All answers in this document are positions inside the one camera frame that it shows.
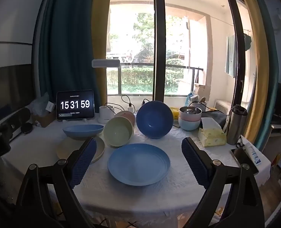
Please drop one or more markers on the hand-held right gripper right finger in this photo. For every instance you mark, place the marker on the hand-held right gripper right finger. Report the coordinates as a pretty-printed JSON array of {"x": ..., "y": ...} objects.
[{"x": 195, "y": 163}]

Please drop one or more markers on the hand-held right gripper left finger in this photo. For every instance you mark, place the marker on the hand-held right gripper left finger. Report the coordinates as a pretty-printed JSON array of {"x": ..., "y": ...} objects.
[{"x": 83, "y": 163}]

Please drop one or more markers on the light blue plate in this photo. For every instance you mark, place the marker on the light blue plate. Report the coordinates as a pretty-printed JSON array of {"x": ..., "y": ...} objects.
[{"x": 139, "y": 163}]

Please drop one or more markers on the pink strawberry print bowl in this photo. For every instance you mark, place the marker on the pink strawberry print bowl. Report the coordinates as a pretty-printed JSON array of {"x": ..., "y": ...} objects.
[{"x": 128, "y": 116}]

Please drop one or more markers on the cream plate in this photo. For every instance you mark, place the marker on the cream plate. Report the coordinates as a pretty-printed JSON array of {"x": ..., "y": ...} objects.
[{"x": 64, "y": 150}]

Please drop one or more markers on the white textured tablecloth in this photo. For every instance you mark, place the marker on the white textured tablecloth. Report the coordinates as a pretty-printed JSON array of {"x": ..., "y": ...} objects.
[{"x": 176, "y": 147}]

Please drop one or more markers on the black round disc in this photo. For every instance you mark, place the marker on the black round disc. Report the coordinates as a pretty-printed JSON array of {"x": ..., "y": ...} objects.
[{"x": 26, "y": 128}]

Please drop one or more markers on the blue shallow bowl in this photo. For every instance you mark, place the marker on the blue shallow bowl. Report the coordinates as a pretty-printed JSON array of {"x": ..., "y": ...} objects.
[{"x": 83, "y": 129}]

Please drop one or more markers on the small light blue bowl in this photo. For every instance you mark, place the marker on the small light blue bowl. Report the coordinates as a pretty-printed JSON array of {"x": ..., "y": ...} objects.
[{"x": 189, "y": 125}]

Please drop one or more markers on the small pink bowl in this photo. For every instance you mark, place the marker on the small pink bowl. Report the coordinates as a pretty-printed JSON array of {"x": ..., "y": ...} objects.
[{"x": 185, "y": 118}]

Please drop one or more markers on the white tablet stand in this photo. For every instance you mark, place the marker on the white tablet stand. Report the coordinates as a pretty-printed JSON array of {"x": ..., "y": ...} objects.
[{"x": 65, "y": 120}]

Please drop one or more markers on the pale green bowl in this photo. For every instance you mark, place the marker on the pale green bowl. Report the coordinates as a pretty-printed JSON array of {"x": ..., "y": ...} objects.
[{"x": 117, "y": 130}]

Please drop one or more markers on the black smartphone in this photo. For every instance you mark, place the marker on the black smartphone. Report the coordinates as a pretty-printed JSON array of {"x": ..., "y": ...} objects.
[{"x": 243, "y": 160}]

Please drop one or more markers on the black scissors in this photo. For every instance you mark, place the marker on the black scissors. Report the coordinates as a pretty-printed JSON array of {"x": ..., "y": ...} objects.
[{"x": 240, "y": 144}]

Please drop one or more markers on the black bag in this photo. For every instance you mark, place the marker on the black bag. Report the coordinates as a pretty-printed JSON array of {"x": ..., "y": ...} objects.
[{"x": 217, "y": 117}]

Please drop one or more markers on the steel bowl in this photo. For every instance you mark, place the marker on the steel bowl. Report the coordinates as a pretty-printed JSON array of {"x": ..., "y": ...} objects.
[{"x": 190, "y": 111}]

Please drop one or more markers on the white round charger base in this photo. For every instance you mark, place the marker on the white round charger base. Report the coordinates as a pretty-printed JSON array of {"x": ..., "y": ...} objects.
[{"x": 106, "y": 115}]

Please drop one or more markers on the steel thermos bottle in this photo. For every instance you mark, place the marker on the steel thermos bottle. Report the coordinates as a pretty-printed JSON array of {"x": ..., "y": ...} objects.
[{"x": 235, "y": 128}]

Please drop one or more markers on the cardboard box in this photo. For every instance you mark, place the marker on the cardboard box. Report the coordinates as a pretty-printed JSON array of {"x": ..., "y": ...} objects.
[{"x": 45, "y": 121}]

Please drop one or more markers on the yellow duck print packet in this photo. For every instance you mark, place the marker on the yellow duck print packet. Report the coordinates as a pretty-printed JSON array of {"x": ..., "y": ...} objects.
[{"x": 174, "y": 112}]

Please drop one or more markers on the white perforated basket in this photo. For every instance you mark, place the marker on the white perforated basket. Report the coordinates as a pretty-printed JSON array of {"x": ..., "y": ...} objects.
[{"x": 198, "y": 105}]

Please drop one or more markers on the clear plastic bag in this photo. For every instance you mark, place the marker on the clear plastic bag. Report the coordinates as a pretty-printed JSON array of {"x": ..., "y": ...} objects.
[{"x": 39, "y": 104}]

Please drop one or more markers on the white tube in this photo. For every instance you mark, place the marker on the white tube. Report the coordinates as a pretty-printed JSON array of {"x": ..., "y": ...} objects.
[{"x": 253, "y": 153}]

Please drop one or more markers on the dark blue bowl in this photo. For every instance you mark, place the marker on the dark blue bowl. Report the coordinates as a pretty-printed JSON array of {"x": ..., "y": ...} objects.
[{"x": 154, "y": 120}]

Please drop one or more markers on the black tablet with clock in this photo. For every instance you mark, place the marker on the black tablet with clock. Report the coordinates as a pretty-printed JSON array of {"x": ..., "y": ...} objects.
[{"x": 75, "y": 104}]

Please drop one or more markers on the small white box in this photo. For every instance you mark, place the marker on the small white box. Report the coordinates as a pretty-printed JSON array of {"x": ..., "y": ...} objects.
[{"x": 50, "y": 106}]

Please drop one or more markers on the white charger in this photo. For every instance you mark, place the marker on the white charger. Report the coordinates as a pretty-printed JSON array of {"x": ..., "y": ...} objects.
[{"x": 130, "y": 108}]

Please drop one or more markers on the black balcony railing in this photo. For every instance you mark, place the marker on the black balcony railing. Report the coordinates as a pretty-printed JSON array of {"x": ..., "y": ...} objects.
[{"x": 178, "y": 66}]

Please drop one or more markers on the yellow curtain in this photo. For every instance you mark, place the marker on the yellow curtain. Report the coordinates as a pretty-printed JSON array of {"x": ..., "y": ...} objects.
[
  {"x": 100, "y": 28},
  {"x": 261, "y": 76}
]

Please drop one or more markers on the light blue hanging shirt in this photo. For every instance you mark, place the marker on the light blue hanging shirt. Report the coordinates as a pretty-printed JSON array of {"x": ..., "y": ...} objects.
[{"x": 230, "y": 57}]

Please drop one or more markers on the teal curtain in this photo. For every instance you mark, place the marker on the teal curtain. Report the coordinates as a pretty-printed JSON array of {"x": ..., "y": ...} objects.
[
  {"x": 64, "y": 40},
  {"x": 273, "y": 64}
]

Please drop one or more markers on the teal hanging garment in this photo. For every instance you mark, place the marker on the teal hanging garment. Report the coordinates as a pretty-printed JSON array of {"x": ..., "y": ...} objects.
[{"x": 247, "y": 41}]

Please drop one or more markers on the dark window frame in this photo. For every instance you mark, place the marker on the dark window frame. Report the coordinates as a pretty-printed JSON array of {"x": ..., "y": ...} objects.
[
  {"x": 159, "y": 40},
  {"x": 236, "y": 52}
]

